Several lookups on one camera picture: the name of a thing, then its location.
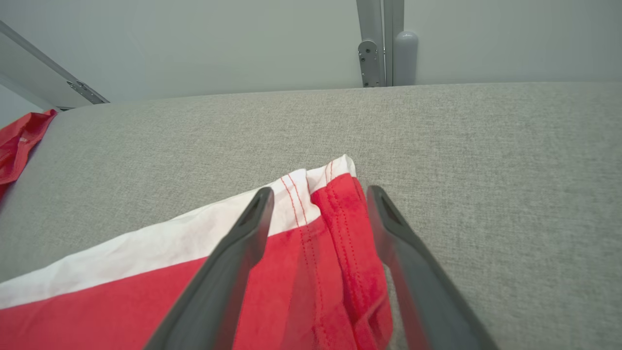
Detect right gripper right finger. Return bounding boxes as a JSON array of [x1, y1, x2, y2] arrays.
[[367, 185, 499, 350]]

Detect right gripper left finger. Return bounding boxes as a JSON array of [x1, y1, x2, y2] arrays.
[[144, 187, 276, 350]]

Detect red shorts with white band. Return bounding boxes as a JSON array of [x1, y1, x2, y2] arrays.
[[0, 154, 394, 350]]

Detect red basketball jersey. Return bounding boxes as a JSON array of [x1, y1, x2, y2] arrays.
[[0, 109, 58, 200]]

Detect grey rounded cylinder cap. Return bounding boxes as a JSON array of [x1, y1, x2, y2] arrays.
[[394, 31, 419, 87]]

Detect grey bracket plate with screws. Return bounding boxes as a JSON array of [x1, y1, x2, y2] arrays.
[[358, 40, 382, 88]]

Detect grey metal partition post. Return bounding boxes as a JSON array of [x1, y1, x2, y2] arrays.
[[356, 0, 405, 88]]

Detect grey metal partition rail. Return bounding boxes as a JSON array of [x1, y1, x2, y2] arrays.
[[0, 19, 110, 111]]

